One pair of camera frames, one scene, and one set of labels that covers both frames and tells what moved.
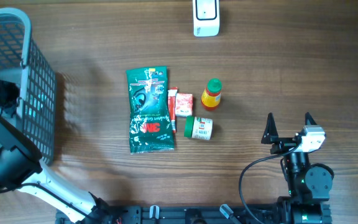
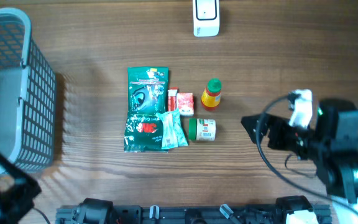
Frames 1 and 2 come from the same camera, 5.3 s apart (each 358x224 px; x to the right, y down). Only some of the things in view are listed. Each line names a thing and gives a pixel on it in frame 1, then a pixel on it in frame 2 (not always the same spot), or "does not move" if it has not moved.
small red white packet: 184,104 does not move
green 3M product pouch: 148,106 does not move
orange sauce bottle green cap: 211,98 does not move
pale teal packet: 35,104 → 173,132
